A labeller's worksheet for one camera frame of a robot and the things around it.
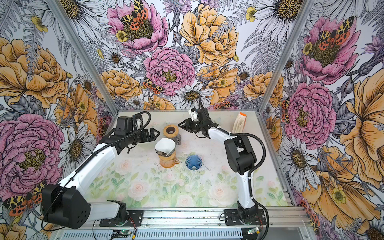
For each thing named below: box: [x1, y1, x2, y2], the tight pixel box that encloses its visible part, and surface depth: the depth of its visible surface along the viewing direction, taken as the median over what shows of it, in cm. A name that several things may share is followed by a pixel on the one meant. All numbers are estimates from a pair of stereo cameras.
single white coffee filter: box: [155, 137, 176, 156], surface depth 86 cm
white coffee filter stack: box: [232, 112, 247, 134], surface depth 107 cm
